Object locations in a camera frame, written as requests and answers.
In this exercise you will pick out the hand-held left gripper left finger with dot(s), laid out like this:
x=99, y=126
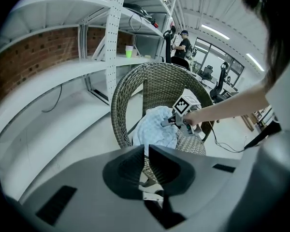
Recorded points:
x=87, y=190

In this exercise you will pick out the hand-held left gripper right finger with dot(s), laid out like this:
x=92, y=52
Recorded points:
x=207, y=178

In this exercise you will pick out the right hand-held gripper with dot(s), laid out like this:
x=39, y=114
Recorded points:
x=184, y=104

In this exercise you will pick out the white patterned clothes garment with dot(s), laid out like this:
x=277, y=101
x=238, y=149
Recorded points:
x=154, y=129

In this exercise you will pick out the person's right forearm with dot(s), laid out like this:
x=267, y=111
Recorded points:
x=232, y=103

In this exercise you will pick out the person's right hand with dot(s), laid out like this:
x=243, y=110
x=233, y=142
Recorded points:
x=194, y=117

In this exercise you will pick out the brown wicker chair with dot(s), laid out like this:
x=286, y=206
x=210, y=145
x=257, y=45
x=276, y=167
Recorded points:
x=159, y=81

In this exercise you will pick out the black armrest office chair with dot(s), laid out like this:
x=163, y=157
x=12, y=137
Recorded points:
x=218, y=86

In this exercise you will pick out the green plastic cup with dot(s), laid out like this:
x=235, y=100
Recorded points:
x=128, y=52

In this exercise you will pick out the person's white shirt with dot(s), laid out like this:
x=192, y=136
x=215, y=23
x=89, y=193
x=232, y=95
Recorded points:
x=280, y=129

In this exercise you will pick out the white metal shelving unit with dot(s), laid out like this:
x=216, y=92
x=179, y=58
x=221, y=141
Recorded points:
x=62, y=69

